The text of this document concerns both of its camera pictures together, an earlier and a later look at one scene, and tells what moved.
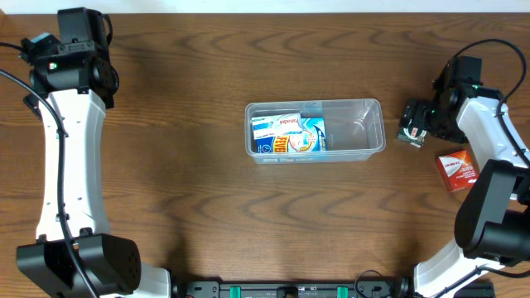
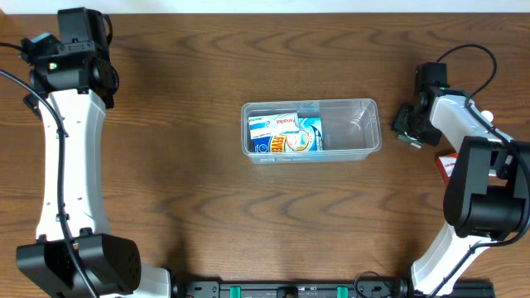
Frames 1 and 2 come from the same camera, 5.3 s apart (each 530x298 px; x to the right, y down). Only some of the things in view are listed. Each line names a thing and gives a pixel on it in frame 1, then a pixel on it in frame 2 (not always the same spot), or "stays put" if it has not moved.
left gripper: [76, 47] stays put
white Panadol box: [268, 126] stays put
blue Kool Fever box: [311, 138] stays put
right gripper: [418, 119] -> [430, 136]
